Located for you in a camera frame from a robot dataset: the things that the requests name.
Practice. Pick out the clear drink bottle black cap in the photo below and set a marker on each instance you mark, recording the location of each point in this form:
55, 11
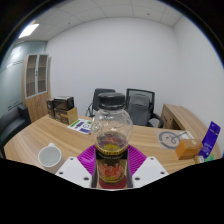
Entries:
111, 126

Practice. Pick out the small dark brown box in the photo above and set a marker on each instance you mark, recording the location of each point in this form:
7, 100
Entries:
50, 108

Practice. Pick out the tan cardboard box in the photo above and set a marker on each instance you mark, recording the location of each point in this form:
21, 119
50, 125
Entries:
68, 117

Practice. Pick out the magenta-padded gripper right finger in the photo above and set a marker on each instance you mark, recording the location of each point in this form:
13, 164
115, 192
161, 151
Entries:
149, 171

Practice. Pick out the dark brown printed box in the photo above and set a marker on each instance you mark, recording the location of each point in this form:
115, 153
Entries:
63, 103

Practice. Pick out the wooden glass-door cabinet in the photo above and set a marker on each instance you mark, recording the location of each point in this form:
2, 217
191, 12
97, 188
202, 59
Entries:
38, 106

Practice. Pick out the wooden side desk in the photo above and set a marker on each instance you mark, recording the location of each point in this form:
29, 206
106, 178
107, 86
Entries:
181, 116

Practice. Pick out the white green purple leaflet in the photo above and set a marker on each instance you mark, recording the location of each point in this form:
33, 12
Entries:
80, 126

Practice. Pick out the purple hanging package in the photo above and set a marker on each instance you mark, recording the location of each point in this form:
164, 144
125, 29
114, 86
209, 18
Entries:
210, 138

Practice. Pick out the rectangular ceiling light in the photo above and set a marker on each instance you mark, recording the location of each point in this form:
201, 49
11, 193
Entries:
28, 30

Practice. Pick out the mesh office chair grey jacket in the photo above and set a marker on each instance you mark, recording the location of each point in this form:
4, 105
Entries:
140, 106

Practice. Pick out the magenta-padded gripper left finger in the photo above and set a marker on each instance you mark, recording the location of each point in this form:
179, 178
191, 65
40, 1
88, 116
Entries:
74, 171

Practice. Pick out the green packet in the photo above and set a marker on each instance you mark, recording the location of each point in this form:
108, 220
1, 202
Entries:
209, 158

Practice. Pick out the black office chair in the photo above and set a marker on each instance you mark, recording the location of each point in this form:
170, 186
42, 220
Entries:
100, 96

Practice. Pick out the black leather sofa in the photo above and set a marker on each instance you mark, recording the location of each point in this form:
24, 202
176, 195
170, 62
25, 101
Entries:
13, 125

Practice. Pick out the tan snack packet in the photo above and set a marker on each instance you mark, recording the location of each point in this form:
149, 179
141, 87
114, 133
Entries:
199, 159

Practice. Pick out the white mug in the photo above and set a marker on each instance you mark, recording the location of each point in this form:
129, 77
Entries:
50, 156

